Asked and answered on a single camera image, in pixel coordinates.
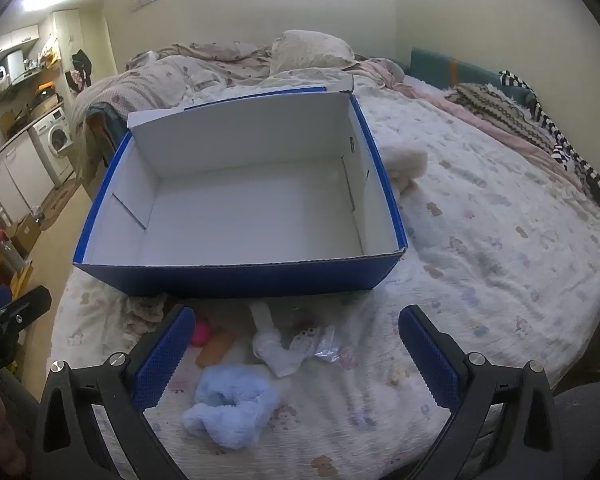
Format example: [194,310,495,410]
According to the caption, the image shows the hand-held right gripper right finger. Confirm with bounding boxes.
[399,305,563,480]

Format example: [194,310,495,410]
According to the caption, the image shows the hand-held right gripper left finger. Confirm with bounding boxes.
[32,304,196,480]

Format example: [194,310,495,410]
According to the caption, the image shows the pink plush ball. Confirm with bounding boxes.
[189,320,212,347]

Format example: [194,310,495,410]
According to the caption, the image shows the tan sock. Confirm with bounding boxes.
[197,329,236,368]

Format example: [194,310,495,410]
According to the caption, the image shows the light blue fluffy cloth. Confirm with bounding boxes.
[182,364,281,450]

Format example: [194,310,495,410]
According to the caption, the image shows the blue and white cardboard box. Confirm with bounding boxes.
[72,85,410,298]

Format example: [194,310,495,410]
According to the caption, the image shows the person's left forearm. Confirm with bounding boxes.
[0,380,36,480]

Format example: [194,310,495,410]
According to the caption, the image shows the beige lace cloth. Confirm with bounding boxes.
[125,294,173,341]

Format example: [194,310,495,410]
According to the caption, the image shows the brown cardboard box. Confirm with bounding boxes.
[7,212,43,256]

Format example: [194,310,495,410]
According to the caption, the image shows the clear plastic bag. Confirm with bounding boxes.
[287,325,343,363]

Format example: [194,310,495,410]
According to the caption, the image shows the brown floor mat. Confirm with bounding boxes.
[40,180,81,231]

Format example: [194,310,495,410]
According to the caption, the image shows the white sock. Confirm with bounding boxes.
[250,302,306,378]

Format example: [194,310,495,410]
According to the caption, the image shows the white kitchen cabinet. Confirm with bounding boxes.
[0,132,56,221]

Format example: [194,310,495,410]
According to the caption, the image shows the white washing machine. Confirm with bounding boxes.
[29,107,75,186]

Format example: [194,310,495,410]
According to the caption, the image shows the cream fluffy cloth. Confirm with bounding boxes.
[380,146,429,193]

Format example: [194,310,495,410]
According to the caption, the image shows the dark hanging clothes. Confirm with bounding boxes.
[66,49,93,93]

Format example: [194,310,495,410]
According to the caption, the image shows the black and white striped cloth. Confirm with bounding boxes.
[497,70,600,216]

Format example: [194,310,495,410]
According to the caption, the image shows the pink bed sheet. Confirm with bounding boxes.
[355,57,588,186]

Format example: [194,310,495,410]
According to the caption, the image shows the beige printed duvet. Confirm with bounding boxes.
[72,40,276,126]

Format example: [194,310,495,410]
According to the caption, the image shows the teal cushion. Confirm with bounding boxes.
[410,47,536,106]

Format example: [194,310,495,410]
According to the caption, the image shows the cream fluffy pillow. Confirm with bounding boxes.
[270,30,356,73]

